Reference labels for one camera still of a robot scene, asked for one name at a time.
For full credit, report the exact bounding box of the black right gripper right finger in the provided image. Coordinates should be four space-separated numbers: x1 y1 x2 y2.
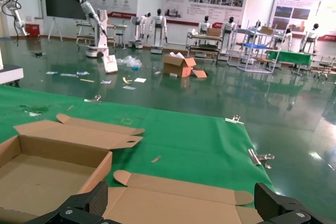
254 182 336 224

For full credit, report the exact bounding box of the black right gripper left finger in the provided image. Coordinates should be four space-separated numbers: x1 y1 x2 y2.
26 180 111 224

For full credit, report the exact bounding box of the open brown cardboard box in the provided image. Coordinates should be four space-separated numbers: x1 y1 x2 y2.
0 113 145 224
103 169 265 224

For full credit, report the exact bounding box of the large open cardboard box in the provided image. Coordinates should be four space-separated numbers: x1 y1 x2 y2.
163 51 197 78

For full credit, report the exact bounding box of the red box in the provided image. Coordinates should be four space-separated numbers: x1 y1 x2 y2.
25 23 40 38

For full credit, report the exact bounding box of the silver metal binder clip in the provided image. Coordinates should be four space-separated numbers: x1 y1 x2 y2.
248 148 276 169
225 114 245 124
83 94 102 103

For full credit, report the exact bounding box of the green felt table cloth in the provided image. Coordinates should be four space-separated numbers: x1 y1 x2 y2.
0 84 275 209

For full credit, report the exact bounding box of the white red paper bag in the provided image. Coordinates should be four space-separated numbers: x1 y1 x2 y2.
101 54 119 74

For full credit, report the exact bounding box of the clear plastic bag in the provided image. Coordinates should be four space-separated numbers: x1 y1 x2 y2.
117 55 143 71

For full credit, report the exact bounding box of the white metal shelf rack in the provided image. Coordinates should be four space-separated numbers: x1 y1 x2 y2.
227 20 279 74

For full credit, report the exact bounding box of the green covered table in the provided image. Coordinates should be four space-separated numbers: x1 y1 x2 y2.
265 49 313 77

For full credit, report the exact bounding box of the white machine base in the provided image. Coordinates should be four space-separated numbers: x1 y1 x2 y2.
0 48 24 87

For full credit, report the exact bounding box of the loose cardboard flap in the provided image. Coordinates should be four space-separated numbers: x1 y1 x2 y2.
191 68 208 79

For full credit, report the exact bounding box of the blue plastic tray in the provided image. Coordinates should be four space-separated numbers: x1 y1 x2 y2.
241 41 266 49

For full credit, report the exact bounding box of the black round stool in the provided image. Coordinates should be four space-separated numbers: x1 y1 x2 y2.
115 32 125 49

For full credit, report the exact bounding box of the large leaning white humanoid robot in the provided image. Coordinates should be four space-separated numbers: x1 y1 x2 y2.
73 0 110 59

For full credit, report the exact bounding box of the white metal workbench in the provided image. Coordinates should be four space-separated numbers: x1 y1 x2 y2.
185 31 223 63

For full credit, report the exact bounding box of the bent white humanoid robot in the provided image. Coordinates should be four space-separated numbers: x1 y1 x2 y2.
128 12 152 50

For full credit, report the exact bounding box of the black display on white stand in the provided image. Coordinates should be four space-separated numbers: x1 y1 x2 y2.
44 0 88 42

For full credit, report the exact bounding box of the white metal frame table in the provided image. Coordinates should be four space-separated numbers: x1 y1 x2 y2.
314 55 336 81

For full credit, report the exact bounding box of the white frame cart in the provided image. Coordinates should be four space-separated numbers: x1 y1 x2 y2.
76 21 116 49

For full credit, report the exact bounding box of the wall poster with photos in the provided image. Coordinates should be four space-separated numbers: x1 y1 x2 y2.
270 0 336 41

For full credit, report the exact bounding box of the white red wall poster board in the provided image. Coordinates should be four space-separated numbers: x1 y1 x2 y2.
162 0 250 28

